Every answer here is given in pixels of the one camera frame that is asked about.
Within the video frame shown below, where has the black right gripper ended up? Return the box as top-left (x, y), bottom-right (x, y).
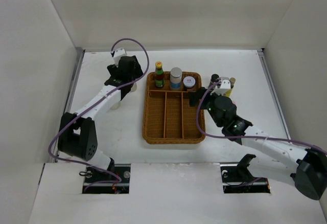
top-left (188, 87), bottom-right (225, 127)

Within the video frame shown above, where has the white lid spice jar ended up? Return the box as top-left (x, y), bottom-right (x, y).
top-left (183, 76), bottom-right (196, 91)

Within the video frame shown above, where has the dark pepper spice bottle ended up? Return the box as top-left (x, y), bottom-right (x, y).
top-left (209, 74), bottom-right (220, 86)

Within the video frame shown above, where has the tall white pearl jar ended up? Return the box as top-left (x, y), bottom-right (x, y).
top-left (170, 67), bottom-right (182, 91)

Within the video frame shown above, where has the green label sauce bottle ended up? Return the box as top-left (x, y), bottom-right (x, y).
top-left (154, 61), bottom-right (165, 88)

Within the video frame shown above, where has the small black knob shaker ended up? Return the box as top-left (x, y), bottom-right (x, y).
top-left (110, 102), bottom-right (121, 110)

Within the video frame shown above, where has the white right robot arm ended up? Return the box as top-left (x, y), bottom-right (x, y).
top-left (189, 87), bottom-right (326, 200)

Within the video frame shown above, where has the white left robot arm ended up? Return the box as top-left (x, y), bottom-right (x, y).
top-left (57, 54), bottom-right (144, 183)

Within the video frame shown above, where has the yellow label brown bottle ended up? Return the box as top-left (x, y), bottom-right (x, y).
top-left (225, 77), bottom-right (236, 97)

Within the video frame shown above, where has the brown wicker divided basket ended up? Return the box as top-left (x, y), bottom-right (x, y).
top-left (142, 72), bottom-right (205, 145)

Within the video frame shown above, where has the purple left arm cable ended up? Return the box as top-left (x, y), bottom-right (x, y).
top-left (48, 38), bottom-right (150, 184)

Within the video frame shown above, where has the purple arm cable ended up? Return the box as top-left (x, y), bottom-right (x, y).
top-left (196, 81), bottom-right (327, 155)
top-left (48, 38), bottom-right (150, 184)

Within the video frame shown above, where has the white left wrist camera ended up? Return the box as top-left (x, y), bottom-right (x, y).
top-left (111, 48), bottom-right (127, 66)

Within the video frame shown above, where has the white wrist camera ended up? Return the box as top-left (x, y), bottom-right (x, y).
top-left (213, 77), bottom-right (231, 96)
top-left (111, 48), bottom-right (127, 66)

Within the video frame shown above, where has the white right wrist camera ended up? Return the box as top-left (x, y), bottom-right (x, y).
top-left (213, 77), bottom-right (231, 96)

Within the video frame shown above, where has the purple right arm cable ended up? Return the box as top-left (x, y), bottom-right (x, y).
top-left (196, 81), bottom-right (327, 155)

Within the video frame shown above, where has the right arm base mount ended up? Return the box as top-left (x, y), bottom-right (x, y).
top-left (220, 154), bottom-right (270, 194)

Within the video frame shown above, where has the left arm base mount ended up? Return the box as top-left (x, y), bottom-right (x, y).
top-left (79, 164), bottom-right (131, 194)

